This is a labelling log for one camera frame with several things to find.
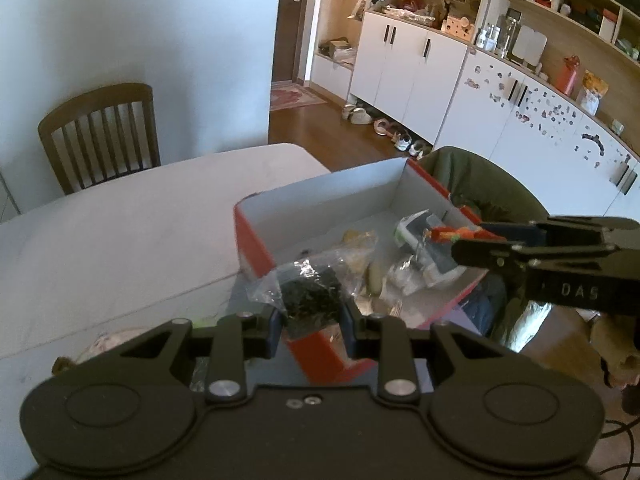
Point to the green anime plush pouch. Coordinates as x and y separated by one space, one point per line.
105 342

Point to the orange toy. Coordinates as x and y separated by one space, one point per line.
447 234

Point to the clear plastic bag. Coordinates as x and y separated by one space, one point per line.
402 280

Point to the white wall cabinets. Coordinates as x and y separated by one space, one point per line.
535 86

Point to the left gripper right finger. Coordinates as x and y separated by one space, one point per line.
385 340

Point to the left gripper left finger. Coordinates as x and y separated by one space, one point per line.
236 339

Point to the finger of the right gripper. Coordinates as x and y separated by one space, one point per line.
557 226
494 255

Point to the dark green jacket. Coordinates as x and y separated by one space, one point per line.
497 306

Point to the red patterned rug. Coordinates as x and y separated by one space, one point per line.
285 95

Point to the beige oval eraser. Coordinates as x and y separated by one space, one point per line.
375 279

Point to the brown wooden door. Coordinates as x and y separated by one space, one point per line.
288 39

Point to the dark plastic bag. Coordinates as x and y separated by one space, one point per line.
311 291

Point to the brown wooden chair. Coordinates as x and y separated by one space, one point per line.
101 135

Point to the red cardboard shoe box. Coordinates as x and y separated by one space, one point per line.
276 227

